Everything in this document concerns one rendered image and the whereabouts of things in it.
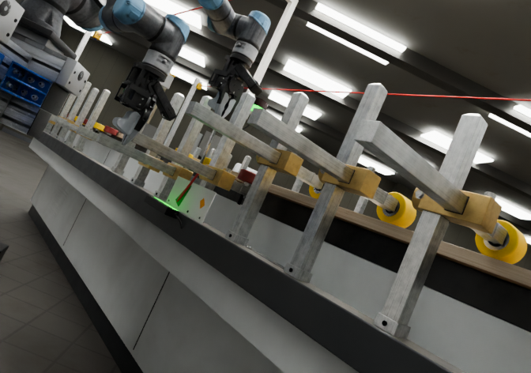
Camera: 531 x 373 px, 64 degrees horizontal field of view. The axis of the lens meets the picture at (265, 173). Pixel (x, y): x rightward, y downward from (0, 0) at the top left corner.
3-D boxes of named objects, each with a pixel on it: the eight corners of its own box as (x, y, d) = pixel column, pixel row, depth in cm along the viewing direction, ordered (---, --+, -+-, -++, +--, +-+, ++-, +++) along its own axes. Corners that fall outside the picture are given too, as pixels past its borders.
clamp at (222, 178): (216, 185, 125) (224, 170, 125) (195, 176, 135) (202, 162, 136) (231, 192, 128) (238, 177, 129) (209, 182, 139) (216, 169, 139)
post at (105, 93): (69, 161, 247) (105, 88, 251) (67, 160, 249) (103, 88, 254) (74, 163, 249) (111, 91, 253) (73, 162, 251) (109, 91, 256)
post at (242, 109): (184, 229, 129) (249, 91, 134) (179, 226, 132) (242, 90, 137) (193, 233, 131) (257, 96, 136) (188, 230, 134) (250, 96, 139)
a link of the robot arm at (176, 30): (158, 11, 113) (182, 30, 119) (140, 47, 112) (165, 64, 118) (173, 9, 108) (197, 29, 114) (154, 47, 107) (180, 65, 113)
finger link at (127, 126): (106, 137, 108) (122, 105, 109) (126, 147, 112) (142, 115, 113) (110, 138, 106) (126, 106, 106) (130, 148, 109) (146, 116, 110)
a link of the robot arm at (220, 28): (209, -6, 130) (239, 3, 127) (221, 15, 141) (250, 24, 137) (198, 16, 129) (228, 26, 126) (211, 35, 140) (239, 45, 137)
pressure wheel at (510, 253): (466, 236, 87) (493, 266, 81) (498, 210, 84) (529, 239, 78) (477, 244, 90) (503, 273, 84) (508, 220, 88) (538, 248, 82)
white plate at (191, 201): (201, 223, 123) (215, 192, 124) (164, 201, 143) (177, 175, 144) (202, 224, 123) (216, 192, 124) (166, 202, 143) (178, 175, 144)
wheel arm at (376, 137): (373, 143, 52) (384, 117, 53) (351, 140, 55) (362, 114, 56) (509, 250, 83) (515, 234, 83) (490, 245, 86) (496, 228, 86)
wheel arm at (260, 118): (257, 124, 72) (265, 106, 72) (245, 122, 75) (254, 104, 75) (401, 216, 103) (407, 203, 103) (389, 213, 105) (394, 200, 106)
